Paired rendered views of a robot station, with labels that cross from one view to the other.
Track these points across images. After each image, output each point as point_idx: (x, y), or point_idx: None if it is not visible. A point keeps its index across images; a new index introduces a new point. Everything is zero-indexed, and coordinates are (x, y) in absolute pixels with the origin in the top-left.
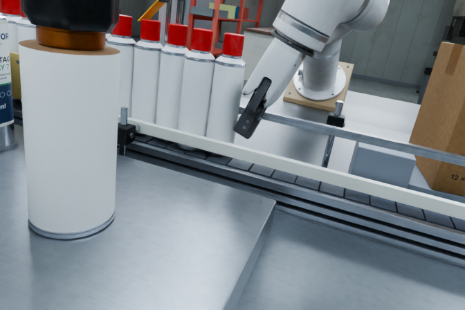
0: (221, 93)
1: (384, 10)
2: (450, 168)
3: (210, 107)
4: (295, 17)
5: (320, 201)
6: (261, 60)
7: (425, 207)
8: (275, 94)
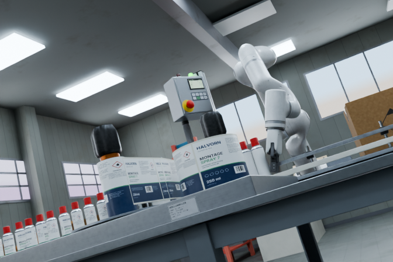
0: (258, 159)
1: (298, 106)
2: (369, 151)
3: (257, 168)
4: (270, 120)
5: (314, 173)
6: (266, 138)
7: (349, 154)
8: (277, 146)
